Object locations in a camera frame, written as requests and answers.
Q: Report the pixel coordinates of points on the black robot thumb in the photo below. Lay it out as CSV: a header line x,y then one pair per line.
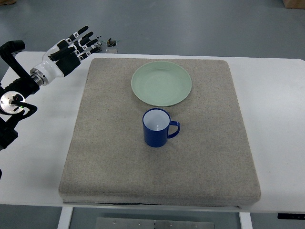
x,y
59,54

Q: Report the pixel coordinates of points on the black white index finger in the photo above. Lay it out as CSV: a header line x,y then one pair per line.
x,y
77,33

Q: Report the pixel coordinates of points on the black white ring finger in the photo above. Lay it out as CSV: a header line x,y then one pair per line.
x,y
88,45

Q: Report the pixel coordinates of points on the blue mug white inside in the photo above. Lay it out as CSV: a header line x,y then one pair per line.
x,y
158,127

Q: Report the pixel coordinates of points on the black table control panel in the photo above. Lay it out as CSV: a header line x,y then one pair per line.
x,y
291,216

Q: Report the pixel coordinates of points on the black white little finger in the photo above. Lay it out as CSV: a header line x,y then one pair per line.
x,y
86,54

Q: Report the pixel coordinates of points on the beige fabric cushion mat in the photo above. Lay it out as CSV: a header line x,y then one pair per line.
x,y
209,163

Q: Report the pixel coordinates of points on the small electronic parts on floor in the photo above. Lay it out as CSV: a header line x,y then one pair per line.
x,y
109,43

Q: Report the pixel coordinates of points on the white table leg frame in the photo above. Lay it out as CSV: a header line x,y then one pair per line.
x,y
65,218

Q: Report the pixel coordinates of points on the cardboard box corner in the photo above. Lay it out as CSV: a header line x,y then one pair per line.
x,y
294,4

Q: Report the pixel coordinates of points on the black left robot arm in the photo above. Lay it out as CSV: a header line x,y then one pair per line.
x,y
13,97

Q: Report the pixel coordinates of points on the small clear box on floor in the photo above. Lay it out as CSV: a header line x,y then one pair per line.
x,y
114,51

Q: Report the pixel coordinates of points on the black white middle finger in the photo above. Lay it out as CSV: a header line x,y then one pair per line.
x,y
83,40

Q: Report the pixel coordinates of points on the light green plate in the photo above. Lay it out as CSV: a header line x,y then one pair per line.
x,y
161,83

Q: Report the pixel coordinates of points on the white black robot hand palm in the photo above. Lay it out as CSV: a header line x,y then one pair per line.
x,y
46,71

